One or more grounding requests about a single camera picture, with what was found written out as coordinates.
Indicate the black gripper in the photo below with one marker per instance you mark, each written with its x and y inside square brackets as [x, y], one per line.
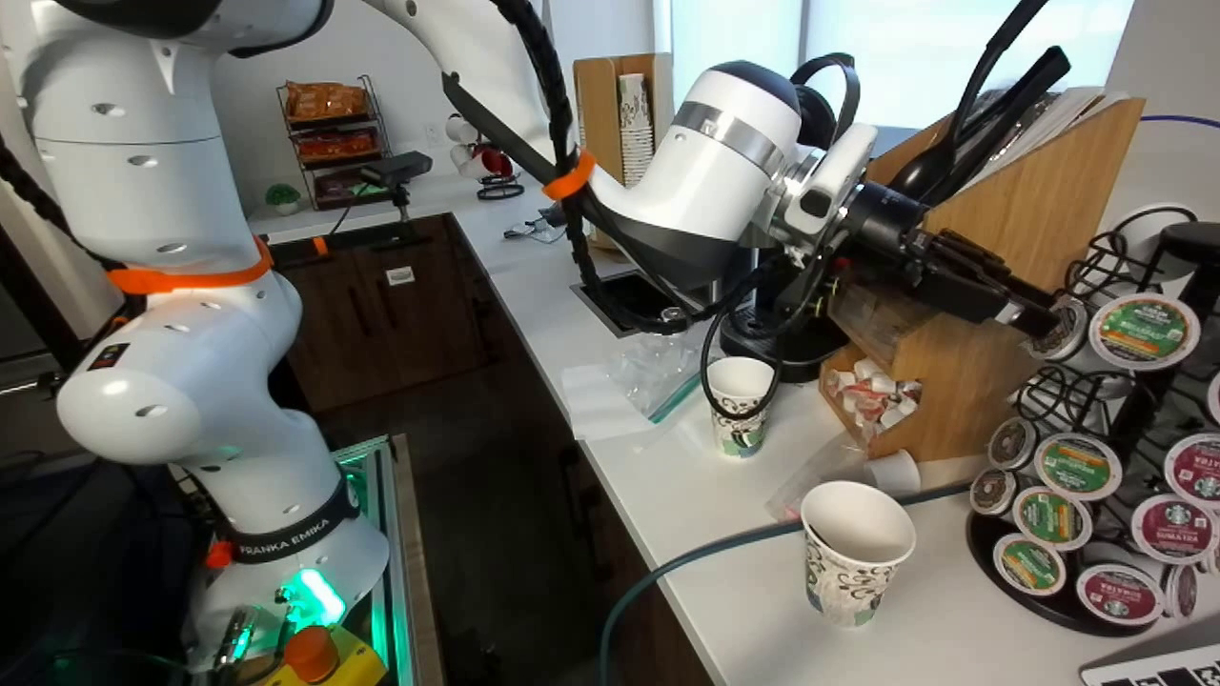
[886, 243]

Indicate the white coffee capsule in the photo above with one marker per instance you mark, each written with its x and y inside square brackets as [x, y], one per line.
[1068, 345]

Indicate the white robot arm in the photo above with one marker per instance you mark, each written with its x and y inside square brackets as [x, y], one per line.
[118, 108]

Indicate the green top-row coffee capsule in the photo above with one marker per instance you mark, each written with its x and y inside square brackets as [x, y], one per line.
[1147, 335]

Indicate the black coffee machine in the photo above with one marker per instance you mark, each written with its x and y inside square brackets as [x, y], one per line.
[783, 318]

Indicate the green middle coffee capsule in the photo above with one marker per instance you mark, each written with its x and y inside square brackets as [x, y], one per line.
[1078, 467]

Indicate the red bottom coffee capsule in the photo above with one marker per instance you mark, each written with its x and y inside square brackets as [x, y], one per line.
[1119, 596]

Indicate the black tongs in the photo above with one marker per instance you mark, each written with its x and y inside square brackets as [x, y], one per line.
[978, 128]

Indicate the wooden condiment organizer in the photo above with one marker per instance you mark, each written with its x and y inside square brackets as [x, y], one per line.
[1033, 214]

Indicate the creamer cups pile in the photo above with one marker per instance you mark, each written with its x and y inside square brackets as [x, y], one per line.
[872, 399]

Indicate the far patterned paper cup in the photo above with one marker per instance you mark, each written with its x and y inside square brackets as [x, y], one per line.
[736, 399]

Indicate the patterned paper cup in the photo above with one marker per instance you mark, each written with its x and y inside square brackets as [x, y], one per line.
[736, 399]
[854, 542]

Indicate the near patterned paper cup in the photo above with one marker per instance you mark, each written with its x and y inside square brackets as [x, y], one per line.
[854, 542]

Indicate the clear plastic bag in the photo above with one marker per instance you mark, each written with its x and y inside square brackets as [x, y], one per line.
[656, 370]

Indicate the wooden cup dispenser box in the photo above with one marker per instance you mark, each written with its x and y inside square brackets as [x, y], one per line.
[600, 105]

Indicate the dark wooden cabinet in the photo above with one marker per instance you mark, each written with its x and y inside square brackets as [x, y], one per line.
[388, 310]

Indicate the snack rack shelf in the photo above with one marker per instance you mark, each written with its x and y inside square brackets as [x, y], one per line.
[336, 138]

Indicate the yellow emergency stop box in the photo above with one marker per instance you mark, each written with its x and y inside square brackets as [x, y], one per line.
[324, 659]

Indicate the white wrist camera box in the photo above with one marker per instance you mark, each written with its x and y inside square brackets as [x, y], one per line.
[834, 181]

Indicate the black wire capsule carousel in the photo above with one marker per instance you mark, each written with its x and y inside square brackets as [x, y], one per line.
[1163, 427]

